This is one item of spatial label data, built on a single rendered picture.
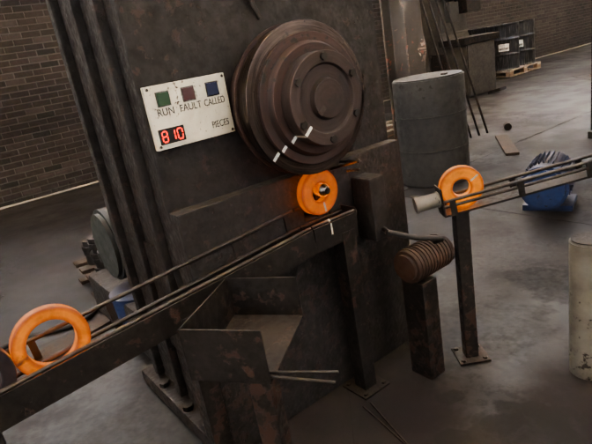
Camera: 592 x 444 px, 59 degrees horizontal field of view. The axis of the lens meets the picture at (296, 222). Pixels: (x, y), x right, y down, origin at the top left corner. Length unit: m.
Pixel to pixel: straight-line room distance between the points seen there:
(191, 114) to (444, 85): 2.99
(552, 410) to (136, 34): 1.75
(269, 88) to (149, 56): 0.34
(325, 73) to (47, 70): 6.22
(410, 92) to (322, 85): 2.79
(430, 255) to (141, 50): 1.16
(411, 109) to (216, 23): 2.87
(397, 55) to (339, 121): 4.49
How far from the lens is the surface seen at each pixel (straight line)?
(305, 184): 1.70
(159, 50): 1.60
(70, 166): 7.65
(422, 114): 4.34
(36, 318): 1.43
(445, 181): 1.94
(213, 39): 1.68
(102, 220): 2.73
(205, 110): 1.62
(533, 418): 2.00
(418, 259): 1.89
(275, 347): 1.31
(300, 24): 1.67
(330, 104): 1.60
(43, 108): 7.56
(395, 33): 6.11
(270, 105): 1.55
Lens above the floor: 1.27
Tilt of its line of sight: 18 degrees down
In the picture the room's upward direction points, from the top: 10 degrees counter-clockwise
